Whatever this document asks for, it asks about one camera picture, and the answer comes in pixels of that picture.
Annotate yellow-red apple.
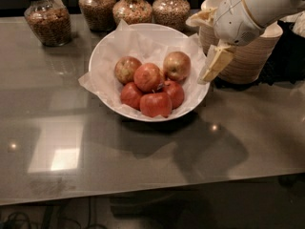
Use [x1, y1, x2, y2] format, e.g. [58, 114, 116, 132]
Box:
[114, 56, 142, 85]
[163, 52, 192, 81]

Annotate red apple centre top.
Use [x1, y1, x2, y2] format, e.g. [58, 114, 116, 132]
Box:
[133, 63, 164, 93]

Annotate red apple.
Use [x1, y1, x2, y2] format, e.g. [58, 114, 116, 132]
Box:
[140, 93, 173, 117]
[163, 80, 185, 109]
[133, 63, 164, 93]
[120, 82, 143, 110]

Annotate paper bowl stack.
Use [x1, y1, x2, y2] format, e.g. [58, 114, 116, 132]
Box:
[199, 0, 222, 54]
[218, 22, 283, 85]

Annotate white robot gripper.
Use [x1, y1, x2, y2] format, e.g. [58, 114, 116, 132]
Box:
[186, 0, 264, 85]

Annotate red apple right middle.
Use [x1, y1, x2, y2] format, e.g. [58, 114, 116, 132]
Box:
[163, 80, 185, 109]

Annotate black cables under table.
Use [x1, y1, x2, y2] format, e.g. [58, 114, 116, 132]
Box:
[0, 197, 109, 229]

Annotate paper bowl stack rear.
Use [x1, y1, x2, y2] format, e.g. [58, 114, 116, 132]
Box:
[199, 0, 222, 54]

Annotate red apple front centre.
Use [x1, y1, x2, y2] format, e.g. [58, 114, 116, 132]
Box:
[140, 93, 173, 117]

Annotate paper bowl stack front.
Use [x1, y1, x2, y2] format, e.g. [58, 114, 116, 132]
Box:
[218, 22, 283, 85]

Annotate white bowl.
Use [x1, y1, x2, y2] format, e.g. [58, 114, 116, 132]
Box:
[88, 23, 212, 123]

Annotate red apple front left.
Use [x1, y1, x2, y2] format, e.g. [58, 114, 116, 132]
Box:
[120, 82, 143, 110]

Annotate glass cereal jar far left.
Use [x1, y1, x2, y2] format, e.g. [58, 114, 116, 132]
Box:
[24, 0, 71, 47]

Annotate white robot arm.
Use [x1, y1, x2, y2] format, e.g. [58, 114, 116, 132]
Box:
[187, 0, 305, 84]

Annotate glass cereal jar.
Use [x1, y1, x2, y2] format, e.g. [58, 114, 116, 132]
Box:
[112, 0, 153, 25]
[78, 0, 116, 31]
[152, 0, 191, 31]
[24, 0, 71, 47]

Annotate white paper liner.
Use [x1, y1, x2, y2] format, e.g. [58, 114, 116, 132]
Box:
[78, 19, 211, 120]

